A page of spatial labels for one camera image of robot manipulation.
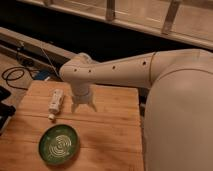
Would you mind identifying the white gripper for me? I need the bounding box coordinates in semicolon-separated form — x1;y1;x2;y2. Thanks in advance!
71;85;97;113

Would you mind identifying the white plastic bottle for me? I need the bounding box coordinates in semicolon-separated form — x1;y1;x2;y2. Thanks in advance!
48;89;64;121

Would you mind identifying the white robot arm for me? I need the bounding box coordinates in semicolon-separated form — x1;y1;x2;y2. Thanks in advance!
60;49;213;171

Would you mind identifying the green ceramic bowl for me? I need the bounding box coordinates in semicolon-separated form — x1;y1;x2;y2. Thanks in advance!
38;124;80;165

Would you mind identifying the blue object on floor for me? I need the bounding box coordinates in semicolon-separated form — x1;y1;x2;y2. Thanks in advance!
34;70;49;80

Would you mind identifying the black device at left edge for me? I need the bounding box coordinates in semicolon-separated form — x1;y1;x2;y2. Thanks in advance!
0;86;16;136

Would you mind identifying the black coiled cable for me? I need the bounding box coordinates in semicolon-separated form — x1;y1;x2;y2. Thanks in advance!
1;65;38;91

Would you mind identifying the metal window frame rail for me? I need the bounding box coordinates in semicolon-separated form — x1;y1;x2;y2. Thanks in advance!
18;0;213;50

